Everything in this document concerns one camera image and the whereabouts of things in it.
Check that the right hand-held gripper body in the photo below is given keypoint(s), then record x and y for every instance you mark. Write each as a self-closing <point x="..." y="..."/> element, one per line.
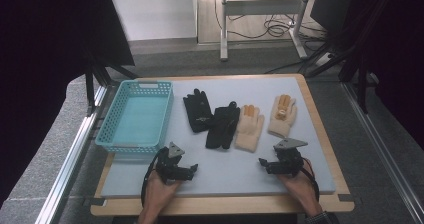
<point x="288" y="159"/>

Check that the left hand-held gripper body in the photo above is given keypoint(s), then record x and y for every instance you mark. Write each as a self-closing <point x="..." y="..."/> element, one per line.
<point x="170" y="165"/>

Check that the person's left hand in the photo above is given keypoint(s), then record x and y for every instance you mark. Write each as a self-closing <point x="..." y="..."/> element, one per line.
<point x="160" y="194"/>

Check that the person's right hand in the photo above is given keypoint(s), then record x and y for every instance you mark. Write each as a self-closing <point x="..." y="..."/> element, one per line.
<point x="300" y="189"/>

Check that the beige knit glove orange fingers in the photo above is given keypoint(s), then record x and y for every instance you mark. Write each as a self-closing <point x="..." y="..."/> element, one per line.
<point x="280" y="125"/>
<point x="248" y="132"/>

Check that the black glove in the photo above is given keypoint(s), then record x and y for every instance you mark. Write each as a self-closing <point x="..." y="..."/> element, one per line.
<point x="221" y="127"/>
<point x="198" y="112"/>

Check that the teal plastic perforated basket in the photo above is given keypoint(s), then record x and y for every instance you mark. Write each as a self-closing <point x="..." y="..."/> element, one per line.
<point x="140" y="117"/>

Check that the white power strip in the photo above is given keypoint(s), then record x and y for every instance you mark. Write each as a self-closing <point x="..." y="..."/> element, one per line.
<point x="322" y="59"/>

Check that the black tripod stand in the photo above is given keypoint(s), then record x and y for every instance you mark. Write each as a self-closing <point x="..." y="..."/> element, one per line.
<point x="96" y="74"/>

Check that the black metal stand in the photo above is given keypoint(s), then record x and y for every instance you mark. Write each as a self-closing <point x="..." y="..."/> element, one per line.
<point x="356" y="57"/>

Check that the dark curtain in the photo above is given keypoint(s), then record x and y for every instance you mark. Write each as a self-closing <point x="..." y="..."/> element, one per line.
<point x="40" y="67"/>
<point x="400" y="50"/>

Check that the aluminium rail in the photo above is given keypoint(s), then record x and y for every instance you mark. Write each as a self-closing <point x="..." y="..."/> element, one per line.
<point x="71" y="157"/>
<point x="383" y="150"/>

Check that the white metal desk frame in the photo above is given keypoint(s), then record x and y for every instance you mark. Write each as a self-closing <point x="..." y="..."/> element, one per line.
<point x="260" y="7"/>

